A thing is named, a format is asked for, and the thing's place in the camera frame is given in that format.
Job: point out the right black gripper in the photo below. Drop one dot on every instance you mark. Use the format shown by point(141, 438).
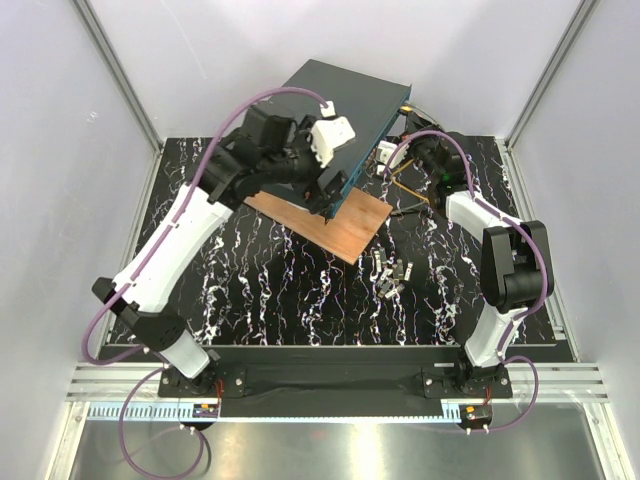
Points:
point(415, 125)

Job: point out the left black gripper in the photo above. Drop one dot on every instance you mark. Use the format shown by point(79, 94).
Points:
point(318, 196)

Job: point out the teal network switch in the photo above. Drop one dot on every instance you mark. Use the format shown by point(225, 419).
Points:
point(369, 103)

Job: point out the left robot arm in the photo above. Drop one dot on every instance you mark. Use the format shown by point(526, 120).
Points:
point(268, 148)

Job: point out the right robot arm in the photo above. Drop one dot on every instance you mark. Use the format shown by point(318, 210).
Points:
point(516, 275)

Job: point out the wooden base board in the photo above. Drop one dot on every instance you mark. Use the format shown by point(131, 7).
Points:
point(346, 236)

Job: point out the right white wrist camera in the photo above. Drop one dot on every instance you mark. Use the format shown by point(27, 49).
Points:
point(383, 153)

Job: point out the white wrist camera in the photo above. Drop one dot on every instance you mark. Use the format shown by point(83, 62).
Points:
point(383, 153)
point(329, 134)

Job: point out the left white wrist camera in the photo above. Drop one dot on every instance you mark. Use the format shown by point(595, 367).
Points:
point(329, 134)

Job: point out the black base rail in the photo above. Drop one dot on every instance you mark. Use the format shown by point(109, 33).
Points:
point(332, 382)

